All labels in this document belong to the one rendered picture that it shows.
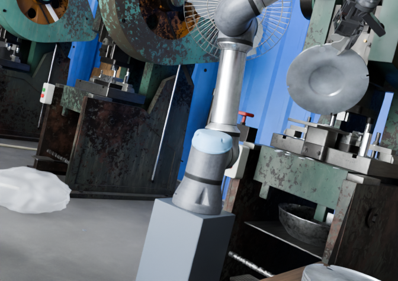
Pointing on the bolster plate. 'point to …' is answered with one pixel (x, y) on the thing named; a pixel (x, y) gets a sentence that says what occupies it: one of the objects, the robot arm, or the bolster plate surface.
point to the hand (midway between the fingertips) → (340, 51)
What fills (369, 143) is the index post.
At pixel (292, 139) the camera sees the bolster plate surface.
